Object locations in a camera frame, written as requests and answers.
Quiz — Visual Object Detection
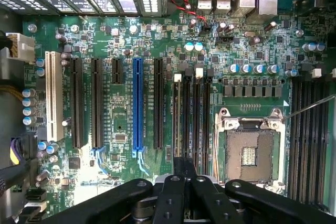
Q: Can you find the RAM slot with black latch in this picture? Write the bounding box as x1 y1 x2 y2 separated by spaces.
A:
183 67 194 159
290 73 303 201
203 67 215 176
301 73 314 204

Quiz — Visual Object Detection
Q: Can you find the RAM slot with white latch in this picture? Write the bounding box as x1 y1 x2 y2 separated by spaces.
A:
193 67 204 175
172 73 183 158
312 68 326 205

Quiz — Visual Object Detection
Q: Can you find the long black expansion slot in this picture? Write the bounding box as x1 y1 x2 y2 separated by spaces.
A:
69 57 85 150
91 58 104 150
153 58 165 150

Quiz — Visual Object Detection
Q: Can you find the blue expansion slot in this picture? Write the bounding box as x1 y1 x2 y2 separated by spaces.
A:
132 57 145 158

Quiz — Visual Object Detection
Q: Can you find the short black expansion slot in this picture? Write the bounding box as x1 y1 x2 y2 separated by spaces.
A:
111 58 123 84

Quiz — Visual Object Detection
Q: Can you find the thin metal locking lever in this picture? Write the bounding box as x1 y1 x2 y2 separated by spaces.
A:
285 95 336 120

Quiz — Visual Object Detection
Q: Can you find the white PCI expansion slot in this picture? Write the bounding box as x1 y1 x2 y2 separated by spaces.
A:
45 50 65 142

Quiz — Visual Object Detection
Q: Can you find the green PC motherboard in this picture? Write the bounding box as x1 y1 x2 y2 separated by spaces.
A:
22 0 336 209

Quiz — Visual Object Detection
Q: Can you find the white power connector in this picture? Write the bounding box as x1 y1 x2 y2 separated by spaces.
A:
5 32 36 65

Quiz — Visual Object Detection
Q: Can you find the CPU socket with metal frame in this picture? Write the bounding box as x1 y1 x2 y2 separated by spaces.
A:
214 107 287 186

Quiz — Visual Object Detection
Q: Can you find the purple and yellow power cable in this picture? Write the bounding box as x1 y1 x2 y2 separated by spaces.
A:
9 136 38 167

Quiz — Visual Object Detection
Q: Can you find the yellow and black cable bundle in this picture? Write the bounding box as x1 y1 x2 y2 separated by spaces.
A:
0 84 25 102

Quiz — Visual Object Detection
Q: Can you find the red and black twisted wire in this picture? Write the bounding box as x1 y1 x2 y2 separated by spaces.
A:
167 0 211 29

